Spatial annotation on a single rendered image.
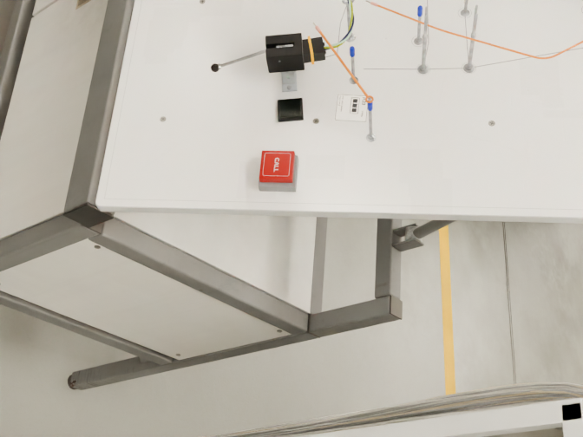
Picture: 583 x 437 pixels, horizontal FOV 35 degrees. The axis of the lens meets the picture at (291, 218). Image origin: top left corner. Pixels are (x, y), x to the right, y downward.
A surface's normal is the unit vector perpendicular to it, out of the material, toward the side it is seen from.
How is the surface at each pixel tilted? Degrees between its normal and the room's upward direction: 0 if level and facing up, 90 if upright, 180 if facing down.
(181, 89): 54
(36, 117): 90
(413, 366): 0
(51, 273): 90
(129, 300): 90
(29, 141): 90
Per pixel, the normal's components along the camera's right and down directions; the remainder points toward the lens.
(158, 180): -0.09, -0.46
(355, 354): 0.75, -0.25
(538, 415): -0.66, -0.32
